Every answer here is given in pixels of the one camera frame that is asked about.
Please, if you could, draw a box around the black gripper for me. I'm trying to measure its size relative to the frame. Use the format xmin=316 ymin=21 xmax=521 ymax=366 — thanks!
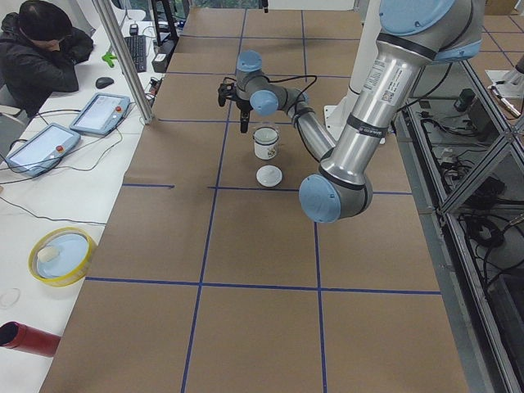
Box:
xmin=236 ymin=97 xmax=251 ymax=133

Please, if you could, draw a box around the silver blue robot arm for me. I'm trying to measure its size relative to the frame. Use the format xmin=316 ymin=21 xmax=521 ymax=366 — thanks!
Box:
xmin=234 ymin=1 xmax=485 ymax=223

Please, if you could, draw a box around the white enamel mug blue rim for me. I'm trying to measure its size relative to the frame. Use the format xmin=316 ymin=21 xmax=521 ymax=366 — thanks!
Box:
xmin=253 ymin=134 xmax=280 ymax=160

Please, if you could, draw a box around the black keyboard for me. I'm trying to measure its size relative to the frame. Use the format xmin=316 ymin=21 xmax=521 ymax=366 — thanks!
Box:
xmin=124 ymin=35 xmax=147 ymax=73

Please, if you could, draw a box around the far blue teach pendant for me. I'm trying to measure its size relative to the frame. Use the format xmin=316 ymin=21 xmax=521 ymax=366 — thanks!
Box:
xmin=69 ymin=93 xmax=131 ymax=136

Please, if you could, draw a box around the blue teach pendant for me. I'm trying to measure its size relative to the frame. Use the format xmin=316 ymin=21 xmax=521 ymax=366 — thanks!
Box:
xmin=69 ymin=93 xmax=131 ymax=136
xmin=6 ymin=123 xmax=80 ymax=178

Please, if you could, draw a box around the black computer mouse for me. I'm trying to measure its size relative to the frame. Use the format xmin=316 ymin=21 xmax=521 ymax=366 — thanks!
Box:
xmin=95 ymin=77 xmax=115 ymax=89

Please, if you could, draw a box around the green plastic tool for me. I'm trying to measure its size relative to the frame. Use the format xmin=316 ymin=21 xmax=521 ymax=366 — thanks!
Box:
xmin=102 ymin=52 xmax=117 ymax=68

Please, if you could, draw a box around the near blue teach pendant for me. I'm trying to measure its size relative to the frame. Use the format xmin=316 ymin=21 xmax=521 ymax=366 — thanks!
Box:
xmin=6 ymin=123 xmax=80 ymax=178

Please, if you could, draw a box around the seated person in black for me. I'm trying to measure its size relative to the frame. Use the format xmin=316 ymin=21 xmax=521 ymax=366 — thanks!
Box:
xmin=1 ymin=1 xmax=94 ymax=117

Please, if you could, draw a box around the yellow rimmed bowl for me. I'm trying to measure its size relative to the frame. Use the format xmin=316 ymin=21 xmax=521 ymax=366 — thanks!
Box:
xmin=28 ymin=227 xmax=97 ymax=287

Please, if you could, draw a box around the clear glass dish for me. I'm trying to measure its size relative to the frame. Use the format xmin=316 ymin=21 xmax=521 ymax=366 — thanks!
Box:
xmin=0 ymin=287 xmax=21 ymax=309

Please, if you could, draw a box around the red cylinder tube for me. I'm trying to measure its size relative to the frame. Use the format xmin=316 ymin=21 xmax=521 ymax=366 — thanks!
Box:
xmin=1 ymin=321 xmax=61 ymax=358

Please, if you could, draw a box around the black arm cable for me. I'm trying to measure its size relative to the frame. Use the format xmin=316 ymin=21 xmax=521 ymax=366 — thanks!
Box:
xmin=223 ymin=75 xmax=318 ymax=124

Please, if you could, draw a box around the white pedestal column with base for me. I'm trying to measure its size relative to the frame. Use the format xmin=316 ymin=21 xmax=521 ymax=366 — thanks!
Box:
xmin=324 ymin=0 xmax=382 ymax=140

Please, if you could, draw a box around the aluminium frame post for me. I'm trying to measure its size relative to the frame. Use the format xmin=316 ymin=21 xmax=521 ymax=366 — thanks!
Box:
xmin=93 ymin=0 xmax=154 ymax=124

